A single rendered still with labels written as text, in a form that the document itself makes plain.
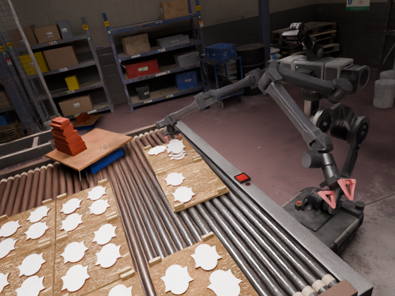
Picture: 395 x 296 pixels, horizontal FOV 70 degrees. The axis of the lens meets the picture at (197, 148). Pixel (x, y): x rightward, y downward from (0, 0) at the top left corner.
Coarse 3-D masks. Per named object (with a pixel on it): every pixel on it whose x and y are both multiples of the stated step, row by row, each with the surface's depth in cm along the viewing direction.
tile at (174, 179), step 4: (168, 176) 186; (172, 176) 185; (176, 176) 184; (180, 176) 184; (164, 180) 184; (168, 180) 182; (172, 180) 181; (176, 180) 180; (180, 180) 180; (168, 184) 178; (172, 184) 177; (176, 184) 176; (180, 184) 177
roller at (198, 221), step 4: (140, 136) 255; (144, 136) 257; (144, 140) 246; (144, 144) 243; (148, 144) 237; (188, 208) 160; (192, 208) 158; (192, 212) 156; (196, 212) 156; (192, 216) 155; (196, 216) 152; (196, 220) 150; (200, 220) 149; (196, 224) 150; (200, 224) 147; (204, 224) 146; (200, 228) 146; (204, 228) 144; (208, 228) 144; (204, 232) 142; (208, 232) 141
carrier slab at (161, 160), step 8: (184, 144) 224; (144, 152) 223; (192, 152) 211; (152, 160) 210; (160, 160) 208; (168, 160) 206; (176, 160) 204; (184, 160) 202; (192, 160) 201; (152, 168) 200; (160, 168) 198; (168, 168) 197; (176, 168) 196
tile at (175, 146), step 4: (172, 140) 215; (176, 140) 214; (180, 140) 214; (168, 144) 212; (172, 144) 212; (176, 144) 212; (180, 144) 211; (172, 148) 209; (176, 148) 209; (180, 148) 209; (172, 152) 208; (176, 152) 206; (180, 152) 207
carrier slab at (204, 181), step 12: (180, 168) 194; (192, 168) 192; (204, 168) 190; (192, 180) 179; (204, 180) 177; (216, 180) 175; (168, 192) 173; (204, 192) 167; (216, 192) 165; (192, 204) 160
